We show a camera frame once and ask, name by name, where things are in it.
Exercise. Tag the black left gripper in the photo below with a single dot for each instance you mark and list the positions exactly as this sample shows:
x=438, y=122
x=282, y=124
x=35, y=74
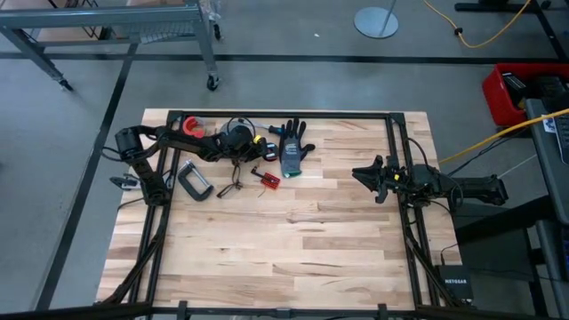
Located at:
x=262, y=146

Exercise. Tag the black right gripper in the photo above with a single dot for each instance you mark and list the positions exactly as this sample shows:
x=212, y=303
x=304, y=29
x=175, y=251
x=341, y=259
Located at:
x=395, y=184

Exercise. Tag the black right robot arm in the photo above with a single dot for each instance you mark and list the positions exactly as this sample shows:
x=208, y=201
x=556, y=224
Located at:
x=471, y=189

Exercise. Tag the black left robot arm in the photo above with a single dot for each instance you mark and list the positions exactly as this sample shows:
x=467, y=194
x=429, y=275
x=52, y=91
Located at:
x=133, y=144

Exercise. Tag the small black angled plug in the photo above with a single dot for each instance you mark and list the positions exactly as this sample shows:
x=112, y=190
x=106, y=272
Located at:
x=255, y=170

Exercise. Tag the grey work glove green cuff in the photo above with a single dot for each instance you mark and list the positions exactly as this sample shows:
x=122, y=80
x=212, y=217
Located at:
x=292, y=153

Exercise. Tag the red bit holder block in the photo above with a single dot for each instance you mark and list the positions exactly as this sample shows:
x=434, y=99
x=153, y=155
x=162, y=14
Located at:
x=270, y=180

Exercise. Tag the red plastic clamp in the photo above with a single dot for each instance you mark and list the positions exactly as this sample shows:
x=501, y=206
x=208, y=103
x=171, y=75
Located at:
x=186, y=129

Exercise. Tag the grey metal C-clamp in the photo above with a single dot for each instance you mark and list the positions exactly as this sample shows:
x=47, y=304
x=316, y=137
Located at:
x=197, y=195

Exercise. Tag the red plastic bin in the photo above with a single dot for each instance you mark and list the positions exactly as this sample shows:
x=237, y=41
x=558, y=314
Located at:
x=493, y=102

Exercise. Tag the round metal stand base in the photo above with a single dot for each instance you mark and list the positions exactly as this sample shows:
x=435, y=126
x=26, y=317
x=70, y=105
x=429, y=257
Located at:
x=375, y=22

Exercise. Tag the black rectangular device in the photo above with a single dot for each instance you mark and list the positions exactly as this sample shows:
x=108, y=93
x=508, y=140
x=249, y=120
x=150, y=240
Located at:
x=515, y=89

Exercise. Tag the grey desk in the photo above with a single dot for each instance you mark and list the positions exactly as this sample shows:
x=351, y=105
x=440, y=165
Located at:
x=544, y=178

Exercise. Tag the black equipment bundle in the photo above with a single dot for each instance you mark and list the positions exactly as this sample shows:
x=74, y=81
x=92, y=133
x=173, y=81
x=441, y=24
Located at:
x=551, y=91

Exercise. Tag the grey metal cart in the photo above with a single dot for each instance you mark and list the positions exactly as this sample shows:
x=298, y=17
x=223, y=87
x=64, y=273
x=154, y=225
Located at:
x=102, y=15

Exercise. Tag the black aluminium rig frame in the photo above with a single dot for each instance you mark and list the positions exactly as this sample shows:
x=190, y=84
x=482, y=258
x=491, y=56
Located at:
x=284, y=114

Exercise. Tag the black Netgear network switch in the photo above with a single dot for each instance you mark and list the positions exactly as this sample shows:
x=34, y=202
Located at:
x=455, y=282

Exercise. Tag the black table leg frame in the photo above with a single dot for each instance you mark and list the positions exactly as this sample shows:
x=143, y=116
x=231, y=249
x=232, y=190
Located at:
x=489, y=7

